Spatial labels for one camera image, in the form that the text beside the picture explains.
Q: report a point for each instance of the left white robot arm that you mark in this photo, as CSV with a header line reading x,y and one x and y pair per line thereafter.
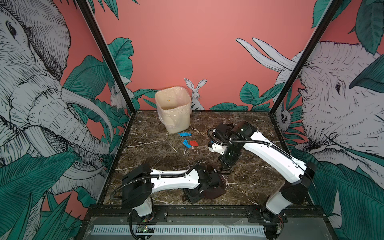
x,y
140,183

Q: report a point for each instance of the left black frame post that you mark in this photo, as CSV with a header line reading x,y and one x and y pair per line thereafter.
x,y
97,34

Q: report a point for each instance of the red paper scrap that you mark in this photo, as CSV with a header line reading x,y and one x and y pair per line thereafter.
x,y
194,143

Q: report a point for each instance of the cream bin with plastic liner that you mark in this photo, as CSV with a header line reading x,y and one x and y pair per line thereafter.
x,y
174,108

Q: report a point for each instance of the black front mounting rail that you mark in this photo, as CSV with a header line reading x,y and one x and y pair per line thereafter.
x,y
164,213

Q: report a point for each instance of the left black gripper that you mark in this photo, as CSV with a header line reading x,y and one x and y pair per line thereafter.
x,y
193,200

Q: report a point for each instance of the dark brown dustpan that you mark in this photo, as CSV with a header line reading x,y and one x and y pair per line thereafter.
x,y
217,186

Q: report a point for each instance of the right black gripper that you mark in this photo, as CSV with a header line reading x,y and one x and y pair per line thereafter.
x,y
228,163

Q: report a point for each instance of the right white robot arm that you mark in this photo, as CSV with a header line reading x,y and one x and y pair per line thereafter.
x,y
297,174

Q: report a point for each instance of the black frame post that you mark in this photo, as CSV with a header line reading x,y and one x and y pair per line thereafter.
x,y
325,20
97,34

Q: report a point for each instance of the blue paper scrap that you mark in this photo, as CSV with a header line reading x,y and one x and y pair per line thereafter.
x,y
185,134
187,144

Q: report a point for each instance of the right black frame post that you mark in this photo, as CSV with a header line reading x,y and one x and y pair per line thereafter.
x,y
325,20

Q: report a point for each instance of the white slotted cable duct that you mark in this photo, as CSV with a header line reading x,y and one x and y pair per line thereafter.
x,y
190,230

